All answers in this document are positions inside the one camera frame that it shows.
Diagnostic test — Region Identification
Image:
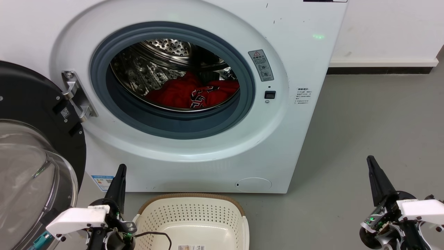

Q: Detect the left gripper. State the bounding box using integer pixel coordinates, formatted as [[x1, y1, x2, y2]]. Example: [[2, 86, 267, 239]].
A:
[[87, 164, 136, 250]]

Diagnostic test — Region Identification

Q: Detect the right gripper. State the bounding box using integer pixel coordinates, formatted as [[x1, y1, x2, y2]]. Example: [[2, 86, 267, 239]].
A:
[[359, 156, 430, 250]]

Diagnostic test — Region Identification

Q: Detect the red garment with print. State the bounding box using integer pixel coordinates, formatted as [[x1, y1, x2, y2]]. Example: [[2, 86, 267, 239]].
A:
[[146, 72, 240, 109]]

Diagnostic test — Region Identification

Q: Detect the cream perforated laundry basket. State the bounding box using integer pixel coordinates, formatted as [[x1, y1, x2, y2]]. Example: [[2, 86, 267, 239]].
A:
[[132, 193, 250, 250]]

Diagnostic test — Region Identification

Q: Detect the stainless steel washing machine drum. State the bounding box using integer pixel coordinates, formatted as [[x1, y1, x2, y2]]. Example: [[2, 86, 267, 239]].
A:
[[110, 38, 240, 112]]

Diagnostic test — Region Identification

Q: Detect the black glass washer door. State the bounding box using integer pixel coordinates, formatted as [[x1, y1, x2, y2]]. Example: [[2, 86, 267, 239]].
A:
[[0, 61, 87, 250]]

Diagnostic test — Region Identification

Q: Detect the blue energy label sticker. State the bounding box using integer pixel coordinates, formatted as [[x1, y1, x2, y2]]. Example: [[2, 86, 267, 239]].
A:
[[91, 175, 115, 192]]

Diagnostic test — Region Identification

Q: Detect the grey rubber door gasket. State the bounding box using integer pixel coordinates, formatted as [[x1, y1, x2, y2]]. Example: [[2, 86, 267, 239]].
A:
[[90, 22, 256, 140]]

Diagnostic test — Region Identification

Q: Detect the white front-load washing machine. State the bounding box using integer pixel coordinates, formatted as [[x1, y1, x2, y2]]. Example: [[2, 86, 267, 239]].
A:
[[0, 0, 348, 194]]

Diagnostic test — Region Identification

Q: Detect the silver door hinge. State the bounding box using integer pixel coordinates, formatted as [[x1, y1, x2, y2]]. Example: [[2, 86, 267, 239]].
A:
[[62, 70, 99, 123]]

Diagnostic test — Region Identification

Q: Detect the white and black baseboard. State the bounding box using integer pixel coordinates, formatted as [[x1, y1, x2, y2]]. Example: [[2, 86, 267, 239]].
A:
[[327, 57, 439, 75]]

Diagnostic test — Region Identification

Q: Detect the small printed text label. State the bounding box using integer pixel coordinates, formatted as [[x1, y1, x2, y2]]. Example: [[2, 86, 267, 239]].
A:
[[295, 87, 311, 105]]

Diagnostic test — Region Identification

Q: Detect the round filter access cover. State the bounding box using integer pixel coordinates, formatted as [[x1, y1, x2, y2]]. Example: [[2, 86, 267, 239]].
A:
[[235, 177, 273, 192]]

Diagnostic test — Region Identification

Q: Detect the grey warning sticker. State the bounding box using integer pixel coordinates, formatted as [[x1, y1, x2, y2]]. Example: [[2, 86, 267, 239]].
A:
[[248, 49, 274, 82]]

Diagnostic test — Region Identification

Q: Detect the thin black cable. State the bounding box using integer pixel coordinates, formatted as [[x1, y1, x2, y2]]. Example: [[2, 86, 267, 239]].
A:
[[135, 232, 172, 250]]

